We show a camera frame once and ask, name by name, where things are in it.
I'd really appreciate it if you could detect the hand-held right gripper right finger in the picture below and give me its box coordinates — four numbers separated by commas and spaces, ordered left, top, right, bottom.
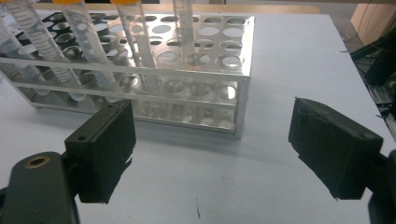
288, 97, 385, 201

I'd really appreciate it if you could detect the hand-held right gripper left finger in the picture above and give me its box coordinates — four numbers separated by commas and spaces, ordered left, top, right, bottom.
64, 99, 137, 204

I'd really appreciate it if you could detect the orange-capped clear test tube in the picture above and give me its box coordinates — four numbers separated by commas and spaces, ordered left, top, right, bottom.
2, 0, 88, 102
172, 0, 205, 68
0, 0, 45, 96
110, 0, 162, 92
51, 0, 122, 103

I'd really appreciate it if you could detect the metal test tube rack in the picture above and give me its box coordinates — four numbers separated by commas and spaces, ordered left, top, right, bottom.
0, 11, 256, 140

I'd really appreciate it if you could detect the black metal stand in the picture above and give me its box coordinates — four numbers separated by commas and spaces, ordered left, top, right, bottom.
349, 30, 396, 88

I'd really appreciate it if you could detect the light wooden cabinet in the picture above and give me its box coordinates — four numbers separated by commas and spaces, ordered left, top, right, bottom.
349, 3, 396, 47

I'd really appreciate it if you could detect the aluminium floor rail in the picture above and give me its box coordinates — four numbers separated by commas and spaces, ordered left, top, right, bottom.
368, 83, 396, 143

